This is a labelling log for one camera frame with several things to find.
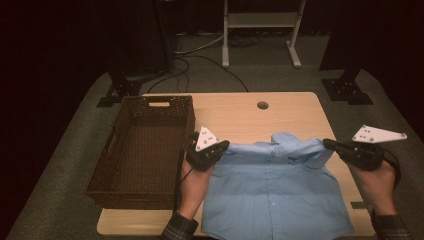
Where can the black metal stand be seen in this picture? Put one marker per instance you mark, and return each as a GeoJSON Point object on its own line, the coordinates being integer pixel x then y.
{"type": "Point", "coordinates": [121, 89]}
{"type": "Point", "coordinates": [346, 90]}

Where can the light blue shirt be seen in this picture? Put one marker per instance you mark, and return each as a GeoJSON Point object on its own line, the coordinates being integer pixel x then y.
{"type": "Point", "coordinates": [273, 190]}

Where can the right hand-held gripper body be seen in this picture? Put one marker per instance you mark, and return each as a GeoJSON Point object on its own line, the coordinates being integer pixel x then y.
{"type": "Point", "coordinates": [366, 156]}

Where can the brown wicker basket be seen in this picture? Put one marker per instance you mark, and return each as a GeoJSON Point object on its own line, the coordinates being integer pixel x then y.
{"type": "Point", "coordinates": [150, 140]}

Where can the white metal stand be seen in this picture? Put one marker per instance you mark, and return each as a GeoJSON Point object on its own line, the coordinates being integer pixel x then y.
{"type": "Point", "coordinates": [261, 20]}

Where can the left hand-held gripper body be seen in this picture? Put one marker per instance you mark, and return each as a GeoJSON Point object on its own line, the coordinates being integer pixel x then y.
{"type": "Point", "coordinates": [201, 156]}

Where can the person's left hand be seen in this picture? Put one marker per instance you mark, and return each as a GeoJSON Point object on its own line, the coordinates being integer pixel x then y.
{"type": "Point", "coordinates": [195, 190]}

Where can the person's right hand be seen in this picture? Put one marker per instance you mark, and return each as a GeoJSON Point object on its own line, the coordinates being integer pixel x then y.
{"type": "Point", "coordinates": [378, 190]}

